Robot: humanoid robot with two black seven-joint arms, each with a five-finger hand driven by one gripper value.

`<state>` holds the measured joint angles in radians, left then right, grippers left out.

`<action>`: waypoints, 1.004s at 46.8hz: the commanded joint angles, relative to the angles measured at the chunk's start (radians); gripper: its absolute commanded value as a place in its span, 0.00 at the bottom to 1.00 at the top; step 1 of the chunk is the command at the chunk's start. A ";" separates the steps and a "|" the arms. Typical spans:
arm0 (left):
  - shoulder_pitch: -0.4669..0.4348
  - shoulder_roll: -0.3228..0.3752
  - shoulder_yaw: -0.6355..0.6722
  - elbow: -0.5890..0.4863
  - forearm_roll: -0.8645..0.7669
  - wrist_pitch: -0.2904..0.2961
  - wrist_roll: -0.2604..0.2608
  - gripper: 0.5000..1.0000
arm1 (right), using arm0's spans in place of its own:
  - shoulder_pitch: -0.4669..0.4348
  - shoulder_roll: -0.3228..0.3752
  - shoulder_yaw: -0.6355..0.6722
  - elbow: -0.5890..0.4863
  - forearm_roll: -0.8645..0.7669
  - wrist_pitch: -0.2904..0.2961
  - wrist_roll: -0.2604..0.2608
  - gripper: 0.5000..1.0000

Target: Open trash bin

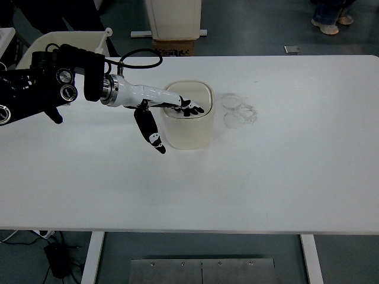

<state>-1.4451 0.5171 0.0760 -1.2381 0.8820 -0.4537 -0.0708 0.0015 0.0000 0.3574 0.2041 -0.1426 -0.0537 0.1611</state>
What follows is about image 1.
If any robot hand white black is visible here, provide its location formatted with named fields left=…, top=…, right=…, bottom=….
left=113, top=74, right=205, bottom=155

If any cream trash bin with lid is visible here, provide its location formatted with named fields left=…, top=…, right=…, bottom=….
left=159, top=80, right=216, bottom=151

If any brown cardboard box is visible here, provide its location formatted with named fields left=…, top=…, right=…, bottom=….
left=152, top=38, right=196, bottom=57

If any silver metal base bar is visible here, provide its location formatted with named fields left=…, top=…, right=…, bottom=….
left=130, top=28, right=208, bottom=38

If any white cabinet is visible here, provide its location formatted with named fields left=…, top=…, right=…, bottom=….
left=144, top=0, right=203, bottom=41

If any cream plastic cart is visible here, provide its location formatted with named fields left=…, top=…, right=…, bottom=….
left=14, top=27, right=114, bottom=70

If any white side table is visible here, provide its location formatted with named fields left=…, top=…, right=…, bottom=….
left=0, top=27, right=16, bottom=59

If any white table leg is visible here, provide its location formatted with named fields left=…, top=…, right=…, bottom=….
left=299, top=234, right=325, bottom=284
left=80, top=231, right=105, bottom=284

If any grey metal plate with screws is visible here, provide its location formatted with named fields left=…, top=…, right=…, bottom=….
left=130, top=258, right=275, bottom=284

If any black power adapter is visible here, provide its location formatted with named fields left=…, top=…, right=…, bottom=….
left=43, top=241, right=70, bottom=279

